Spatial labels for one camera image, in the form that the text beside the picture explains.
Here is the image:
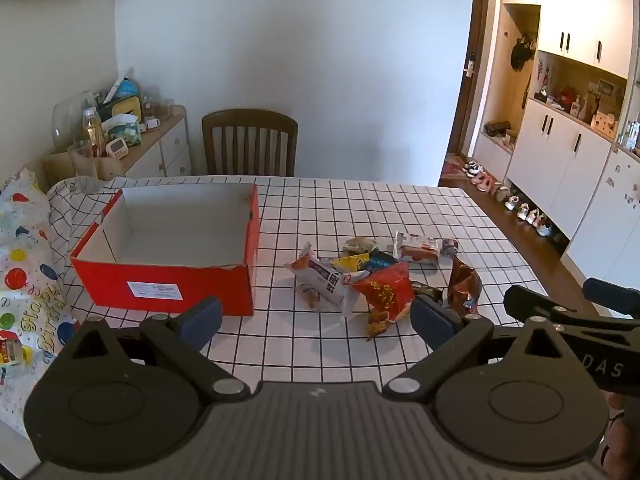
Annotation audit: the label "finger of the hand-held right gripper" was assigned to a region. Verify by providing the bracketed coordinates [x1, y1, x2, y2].
[504, 284, 640, 333]
[582, 277, 640, 317]

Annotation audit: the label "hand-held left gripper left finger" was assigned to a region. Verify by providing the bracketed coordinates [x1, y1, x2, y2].
[60, 296, 251, 403]

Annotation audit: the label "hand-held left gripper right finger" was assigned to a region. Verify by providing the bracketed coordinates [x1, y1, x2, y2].
[382, 294, 576, 403]

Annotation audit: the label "dark brown snack bag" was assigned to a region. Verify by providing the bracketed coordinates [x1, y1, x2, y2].
[446, 255, 484, 317]

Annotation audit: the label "red cardboard box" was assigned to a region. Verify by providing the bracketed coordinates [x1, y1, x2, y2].
[70, 183, 261, 317]

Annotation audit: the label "red snack bag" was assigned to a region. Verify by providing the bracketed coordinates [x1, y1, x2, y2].
[350, 262, 417, 342]

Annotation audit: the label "blue snack packet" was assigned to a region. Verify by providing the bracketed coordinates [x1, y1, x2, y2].
[367, 249, 401, 274]

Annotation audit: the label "green white pastry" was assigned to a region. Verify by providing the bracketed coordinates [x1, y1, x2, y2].
[344, 236, 379, 254]

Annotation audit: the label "white and orange snack packet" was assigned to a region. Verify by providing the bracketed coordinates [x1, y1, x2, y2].
[284, 241, 357, 317]

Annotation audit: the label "person's right hand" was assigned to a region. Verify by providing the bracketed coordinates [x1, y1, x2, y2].
[602, 394, 640, 468]

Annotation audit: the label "white and red snack packet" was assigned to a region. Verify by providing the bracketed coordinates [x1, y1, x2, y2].
[392, 231, 442, 269]

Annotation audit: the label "row of shoes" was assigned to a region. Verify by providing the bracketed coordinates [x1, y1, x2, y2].
[462, 159, 554, 238]

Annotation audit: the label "yellow snack packet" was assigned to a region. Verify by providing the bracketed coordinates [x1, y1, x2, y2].
[331, 255, 371, 274]

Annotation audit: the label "red patterned rug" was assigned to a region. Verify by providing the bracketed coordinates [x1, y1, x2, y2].
[440, 154, 477, 179]

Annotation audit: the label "checked tablecloth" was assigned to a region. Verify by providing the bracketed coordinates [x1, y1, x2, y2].
[46, 175, 608, 386]

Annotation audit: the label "white wooden sideboard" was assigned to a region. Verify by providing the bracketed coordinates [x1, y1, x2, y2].
[45, 105, 193, 181]

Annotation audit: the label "wooden dining chair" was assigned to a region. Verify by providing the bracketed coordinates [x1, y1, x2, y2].
[201, 108, 299, 177]

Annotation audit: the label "balloon print gift bag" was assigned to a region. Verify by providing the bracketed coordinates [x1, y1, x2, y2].
[0, 167, 81, 441]

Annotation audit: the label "clear drinking glass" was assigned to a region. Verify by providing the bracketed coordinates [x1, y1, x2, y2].
[67, 140, 101, 193]

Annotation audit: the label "small red yellow packet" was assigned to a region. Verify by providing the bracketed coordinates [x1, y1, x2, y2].
[0, 337, 26, 367]

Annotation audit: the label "brown door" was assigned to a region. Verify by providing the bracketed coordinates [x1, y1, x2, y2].
[447, 0, 496, 158]

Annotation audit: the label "tissue pack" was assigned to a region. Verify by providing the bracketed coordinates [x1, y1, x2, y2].
[102, 114, 143, 146]

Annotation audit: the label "clear glass jars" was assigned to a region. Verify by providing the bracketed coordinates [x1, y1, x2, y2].
[142, 87, 174, 121]

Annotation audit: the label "yellow liquid bottle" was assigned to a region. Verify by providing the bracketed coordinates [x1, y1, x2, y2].
[82, 107, 104, 144]

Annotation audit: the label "yellow teal box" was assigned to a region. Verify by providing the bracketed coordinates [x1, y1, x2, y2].
[112, 95, 144, 118]

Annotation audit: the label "glass dome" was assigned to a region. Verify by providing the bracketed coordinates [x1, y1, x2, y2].
[52, 91, 98, 146]

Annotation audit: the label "black hanging bag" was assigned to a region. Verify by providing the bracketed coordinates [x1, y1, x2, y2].
[510, 35, 539, 72]

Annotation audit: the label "white stick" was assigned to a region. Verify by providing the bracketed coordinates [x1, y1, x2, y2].
[102, 66, 136, 104]

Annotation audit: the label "white hallway cabinet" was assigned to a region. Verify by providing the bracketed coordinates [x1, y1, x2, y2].
[472, 0, 640, 311]

